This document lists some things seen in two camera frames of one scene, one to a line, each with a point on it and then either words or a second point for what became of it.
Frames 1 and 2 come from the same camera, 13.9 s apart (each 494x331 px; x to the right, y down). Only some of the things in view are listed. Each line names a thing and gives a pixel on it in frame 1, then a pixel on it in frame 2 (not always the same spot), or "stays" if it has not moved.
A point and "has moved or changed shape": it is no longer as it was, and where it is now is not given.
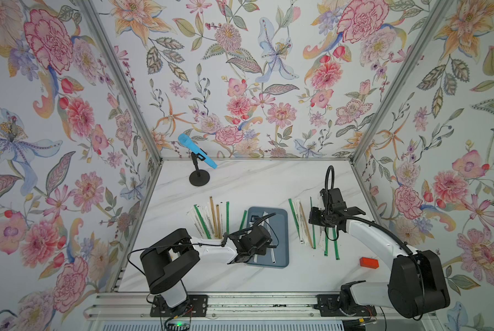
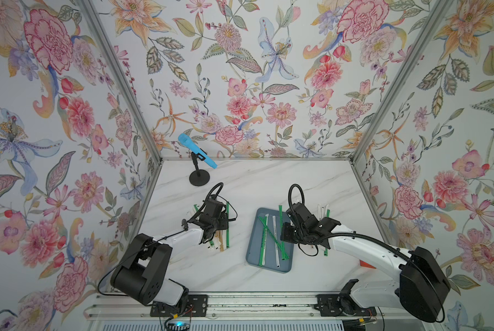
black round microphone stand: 199,177 stays
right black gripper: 312,216 to 285,233
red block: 369,263 stays
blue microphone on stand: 183,138 stays
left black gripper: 263,247 to 224,218
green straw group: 335,245 has moved or changed shape
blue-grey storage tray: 274,257 has moved or changed shape
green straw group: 243,221 to 266,227
